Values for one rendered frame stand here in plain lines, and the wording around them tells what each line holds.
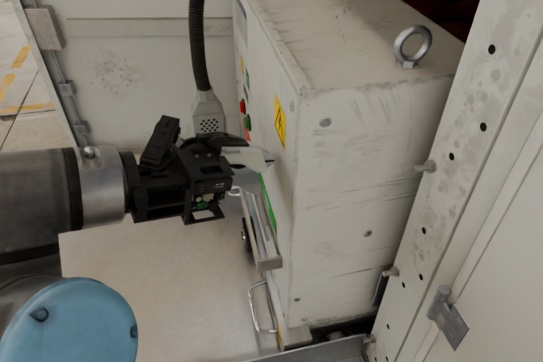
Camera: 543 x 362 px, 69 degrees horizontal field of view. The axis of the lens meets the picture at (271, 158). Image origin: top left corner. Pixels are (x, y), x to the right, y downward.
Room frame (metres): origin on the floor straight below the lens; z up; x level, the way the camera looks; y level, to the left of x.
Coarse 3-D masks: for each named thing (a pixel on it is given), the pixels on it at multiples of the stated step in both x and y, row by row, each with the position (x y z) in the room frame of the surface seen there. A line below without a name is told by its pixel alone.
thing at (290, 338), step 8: (248, 200) 0.64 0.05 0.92; (248, 208) 0.64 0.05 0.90; (256, 216) 0.60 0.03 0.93; (256, 224) 0.57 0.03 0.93; (256, 232) 0.55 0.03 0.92; (256, 240) 0.54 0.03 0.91; (264, 248) 0.51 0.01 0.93; (264, 256) 0.49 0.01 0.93; (264, 272) 0.46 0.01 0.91; (272, 280) 0.43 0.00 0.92; (272, 288) 0.41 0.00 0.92; (272, 296) 0.40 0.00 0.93; (272, 304) 0.39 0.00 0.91; (272, 312) 0.39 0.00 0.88; (280, 312) 0.37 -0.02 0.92; (280, 320) 0.35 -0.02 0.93; (280, 328) 0.34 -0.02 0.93; (296, 328) 0.34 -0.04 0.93; (304, 328) 0.34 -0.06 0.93; (280, 336) 0.33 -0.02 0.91; (288, 336) 0.32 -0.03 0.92; (296, 336) 0.32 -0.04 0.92; (304, 336) 0.32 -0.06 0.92; (280, 344) 0.33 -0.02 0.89; (288, 344) 0.31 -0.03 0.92; (296, 344) 0.31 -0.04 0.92; (304, 344) 0.32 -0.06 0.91
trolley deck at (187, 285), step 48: (96, 240) 0.59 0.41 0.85; (144, 240) 0.59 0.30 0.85; (192, 240) 0.59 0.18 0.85; (240, 240) 0.59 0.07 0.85; (144, 288) 0.46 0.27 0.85; (192, 288) 0.46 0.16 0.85; (240, 288) 0.46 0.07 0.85; (144, 336) 0.36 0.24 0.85; (192, 336) 0.36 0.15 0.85; (240, 336) 0.36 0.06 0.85
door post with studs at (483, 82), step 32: (480, 0) 0.33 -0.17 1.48; (512, 0) 0.30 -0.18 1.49; (480, 32) 0.32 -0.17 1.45; (512, 32) 0.28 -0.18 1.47; (480, 64) 0.30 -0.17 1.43; (512, 64) 0.27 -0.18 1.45; (448, 96) 0.33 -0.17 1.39; (480, 96) 0.29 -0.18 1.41; (448, 128) 0.32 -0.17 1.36; (480, 128) 0.28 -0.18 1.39; (448, 160) 0.30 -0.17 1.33; (480, 160) 0.27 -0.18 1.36; (448, 192) 0.28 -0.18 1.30; (416, 224) 0.32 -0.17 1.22; (448, 224) 0.27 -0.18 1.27; (416, 256) 0.29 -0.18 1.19; (416, 288) 0.28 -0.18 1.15; (384, 320) 0.31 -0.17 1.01; (384, 352) 0.29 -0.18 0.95
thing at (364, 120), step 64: (256, 0) 0.59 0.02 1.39; (320, 0) 0.60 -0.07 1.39; (384, 0) 0.60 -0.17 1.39; (320, 64) 0.39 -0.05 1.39; (384, 64) 0.39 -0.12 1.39; (448, 64) 0.39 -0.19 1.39; (320, 128) 0.34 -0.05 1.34; (384, 128) 0.36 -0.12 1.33; (320, 192) 0.34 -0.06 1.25; (384, 192) 0.36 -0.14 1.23; (320, 256) 0.35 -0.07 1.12; (384, 256) 0.37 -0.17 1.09; (320, 320) 0.35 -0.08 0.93
